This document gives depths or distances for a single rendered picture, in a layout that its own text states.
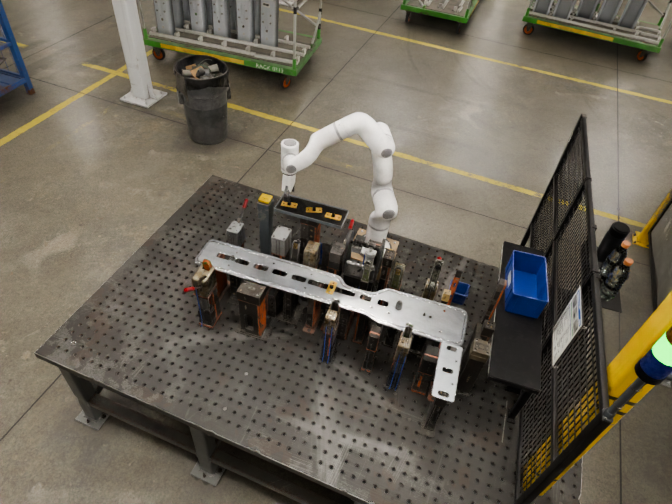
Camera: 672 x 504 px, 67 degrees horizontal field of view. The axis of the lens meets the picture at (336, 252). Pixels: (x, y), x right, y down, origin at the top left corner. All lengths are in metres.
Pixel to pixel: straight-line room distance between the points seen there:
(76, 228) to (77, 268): 0.45
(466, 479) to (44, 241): 3.47
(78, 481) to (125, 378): 0.80
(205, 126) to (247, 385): 3.12
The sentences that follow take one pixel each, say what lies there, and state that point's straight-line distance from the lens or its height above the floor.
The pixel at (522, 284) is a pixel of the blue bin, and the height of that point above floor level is 1.03.
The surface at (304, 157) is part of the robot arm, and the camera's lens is 2.38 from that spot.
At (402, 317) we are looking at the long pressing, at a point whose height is 1.00.
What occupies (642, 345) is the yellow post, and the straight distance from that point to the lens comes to 1.72.
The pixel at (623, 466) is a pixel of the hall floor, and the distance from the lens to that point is 3.68.
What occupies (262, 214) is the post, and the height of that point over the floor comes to 1.07.
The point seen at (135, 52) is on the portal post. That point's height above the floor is 0.54.
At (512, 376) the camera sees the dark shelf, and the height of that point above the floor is 1.03.
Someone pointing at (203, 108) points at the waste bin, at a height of 0.42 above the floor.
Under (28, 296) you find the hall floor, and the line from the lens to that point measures 4.14.
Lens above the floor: 2.89
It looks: 45 degrees down
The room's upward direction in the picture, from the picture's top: 6 degrees clockwise
